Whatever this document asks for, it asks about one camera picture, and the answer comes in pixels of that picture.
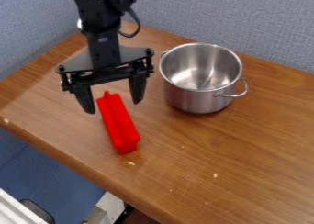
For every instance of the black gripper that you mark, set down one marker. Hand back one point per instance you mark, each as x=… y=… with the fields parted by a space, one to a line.
x=106 y=62

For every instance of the red plastic block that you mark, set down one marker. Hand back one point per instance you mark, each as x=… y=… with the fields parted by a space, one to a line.
x=119 y=124

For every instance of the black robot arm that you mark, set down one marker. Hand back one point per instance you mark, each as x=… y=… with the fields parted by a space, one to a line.
x=100 y=15

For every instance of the white ribbed box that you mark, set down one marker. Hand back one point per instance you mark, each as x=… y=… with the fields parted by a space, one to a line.
x=15 y=213

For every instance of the metal pot with handles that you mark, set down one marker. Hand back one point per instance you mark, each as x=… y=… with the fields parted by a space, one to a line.
x=203 y=77

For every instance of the white table leg bracket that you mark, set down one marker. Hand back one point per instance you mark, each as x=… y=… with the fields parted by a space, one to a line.
x=107 y=210

